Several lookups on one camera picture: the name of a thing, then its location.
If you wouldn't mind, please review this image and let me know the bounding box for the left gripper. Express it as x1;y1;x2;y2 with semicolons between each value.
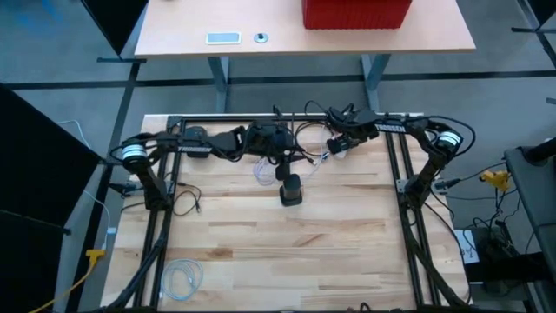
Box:
245;120;312;163

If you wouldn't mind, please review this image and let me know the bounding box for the white USB cable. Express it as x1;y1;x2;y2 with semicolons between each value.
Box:
308;147;330;180

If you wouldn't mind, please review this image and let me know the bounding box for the lilac USB cable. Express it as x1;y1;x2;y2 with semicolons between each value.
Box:
253;156;279;187

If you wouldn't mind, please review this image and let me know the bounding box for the black power bank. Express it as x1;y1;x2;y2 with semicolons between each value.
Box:
185;125;210;159

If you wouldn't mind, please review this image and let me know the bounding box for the light blue USB cable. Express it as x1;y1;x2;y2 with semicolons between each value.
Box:
161;258;205;303

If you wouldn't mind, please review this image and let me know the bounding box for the black charger block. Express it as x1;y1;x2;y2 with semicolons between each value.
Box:
279;172;304;208
326;134;354;157

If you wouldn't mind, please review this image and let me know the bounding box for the red ribbed box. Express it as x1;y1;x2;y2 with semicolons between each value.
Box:
301;0;414;30

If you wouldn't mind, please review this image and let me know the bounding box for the beige desk top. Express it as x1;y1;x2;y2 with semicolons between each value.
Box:
133;0;478;60

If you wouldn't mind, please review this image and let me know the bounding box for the white phone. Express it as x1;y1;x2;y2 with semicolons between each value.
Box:
204;30;242;46

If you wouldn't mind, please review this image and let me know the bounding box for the yellow connector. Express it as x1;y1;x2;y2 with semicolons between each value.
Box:
479;169;512;193

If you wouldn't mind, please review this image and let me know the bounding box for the white paper sheet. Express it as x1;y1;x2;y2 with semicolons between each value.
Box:
453;228;480;265

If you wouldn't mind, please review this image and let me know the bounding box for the black cylinder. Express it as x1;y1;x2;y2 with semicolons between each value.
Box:
520;137;556;165

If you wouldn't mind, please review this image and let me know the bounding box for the grey side table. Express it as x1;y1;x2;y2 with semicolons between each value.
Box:
503;145;556;313

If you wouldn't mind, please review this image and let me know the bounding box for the black equipment box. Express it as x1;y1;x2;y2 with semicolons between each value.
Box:
467;224;556;284

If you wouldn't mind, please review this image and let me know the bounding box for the black metal stand foot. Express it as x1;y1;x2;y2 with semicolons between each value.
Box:
510;0;556;70

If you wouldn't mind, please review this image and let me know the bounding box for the small black partition panel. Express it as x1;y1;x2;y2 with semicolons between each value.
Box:
80;0;151;57

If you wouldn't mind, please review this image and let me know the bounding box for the large black partition panel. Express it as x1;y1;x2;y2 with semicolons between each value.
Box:
0;84;104;313

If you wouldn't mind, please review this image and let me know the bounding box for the black camera cable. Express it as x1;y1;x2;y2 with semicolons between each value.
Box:
272;103;297;127

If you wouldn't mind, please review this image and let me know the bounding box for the black aluminium table frame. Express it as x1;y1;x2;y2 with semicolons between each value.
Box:
129;112;444;313

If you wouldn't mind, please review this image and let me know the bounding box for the black plug with cable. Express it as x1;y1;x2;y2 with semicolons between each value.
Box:
434;176;462;191

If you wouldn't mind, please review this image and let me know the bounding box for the black sleeved cable bundle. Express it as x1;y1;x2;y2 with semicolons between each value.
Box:
102;212;170;312
401;208;473;310

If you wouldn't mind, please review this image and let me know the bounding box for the thin white cable with plug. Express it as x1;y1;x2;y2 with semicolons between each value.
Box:
58;118;119;252

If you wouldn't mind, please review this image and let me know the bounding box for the yellow cable with plug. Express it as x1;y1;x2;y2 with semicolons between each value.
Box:
28;248;107;313

